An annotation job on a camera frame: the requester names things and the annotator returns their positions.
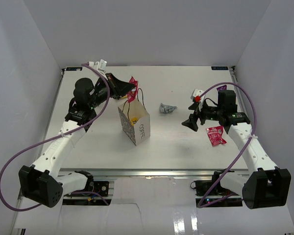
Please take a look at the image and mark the purple snack packet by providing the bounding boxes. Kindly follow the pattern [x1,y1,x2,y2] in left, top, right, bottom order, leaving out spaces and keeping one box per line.
[217,85,227,91]

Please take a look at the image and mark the aluminium front rail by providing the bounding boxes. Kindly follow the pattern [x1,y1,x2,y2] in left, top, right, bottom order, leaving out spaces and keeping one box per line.
[58,168,250,178]

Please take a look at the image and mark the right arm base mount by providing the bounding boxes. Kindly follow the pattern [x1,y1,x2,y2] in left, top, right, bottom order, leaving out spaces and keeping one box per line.
[190,170,243,207]

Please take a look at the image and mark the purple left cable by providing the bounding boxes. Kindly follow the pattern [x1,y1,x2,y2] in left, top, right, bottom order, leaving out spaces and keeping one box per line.
[0,63,111,212]

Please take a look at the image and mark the yellow snack bar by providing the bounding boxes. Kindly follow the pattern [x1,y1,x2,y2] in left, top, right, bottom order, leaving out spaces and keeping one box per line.
[130,117,139,126]

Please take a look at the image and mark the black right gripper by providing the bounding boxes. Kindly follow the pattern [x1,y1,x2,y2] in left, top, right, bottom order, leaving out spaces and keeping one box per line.
[182,99,223,131]

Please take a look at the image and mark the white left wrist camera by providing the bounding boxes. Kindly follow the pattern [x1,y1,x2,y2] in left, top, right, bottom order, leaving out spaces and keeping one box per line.
[88,59,107,74]

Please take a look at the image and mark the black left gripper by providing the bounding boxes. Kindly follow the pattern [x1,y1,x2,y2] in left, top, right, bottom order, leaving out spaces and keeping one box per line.
[89,73,135,109]

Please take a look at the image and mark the silver snack packet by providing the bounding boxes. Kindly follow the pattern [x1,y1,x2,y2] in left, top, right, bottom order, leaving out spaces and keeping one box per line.
[159,103,177,114]

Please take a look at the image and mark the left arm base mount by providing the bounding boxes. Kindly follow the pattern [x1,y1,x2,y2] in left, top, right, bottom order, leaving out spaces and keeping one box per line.
[63,171,111,206]

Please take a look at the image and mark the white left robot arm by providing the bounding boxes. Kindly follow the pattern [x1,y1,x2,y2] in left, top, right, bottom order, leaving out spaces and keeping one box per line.
[19,73,135,208]

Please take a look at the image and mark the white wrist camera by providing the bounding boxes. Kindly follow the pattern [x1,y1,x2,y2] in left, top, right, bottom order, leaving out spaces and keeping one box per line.
[191,89,205,103]
[88,59,107,74]

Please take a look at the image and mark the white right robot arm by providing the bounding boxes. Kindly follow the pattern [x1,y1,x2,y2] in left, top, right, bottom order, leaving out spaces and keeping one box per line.
[182,89,291,209]

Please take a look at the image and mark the red snack packet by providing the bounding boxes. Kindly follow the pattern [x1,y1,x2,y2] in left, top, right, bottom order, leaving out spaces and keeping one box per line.
[127,76,139,103]
[206,126,227,146]

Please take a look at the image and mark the white paper coffee bag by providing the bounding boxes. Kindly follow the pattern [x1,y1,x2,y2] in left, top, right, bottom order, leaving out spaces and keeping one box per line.
[118,88,150,146]

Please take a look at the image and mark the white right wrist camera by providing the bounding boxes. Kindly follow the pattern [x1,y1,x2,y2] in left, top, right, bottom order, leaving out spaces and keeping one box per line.
[191,89,205,103]

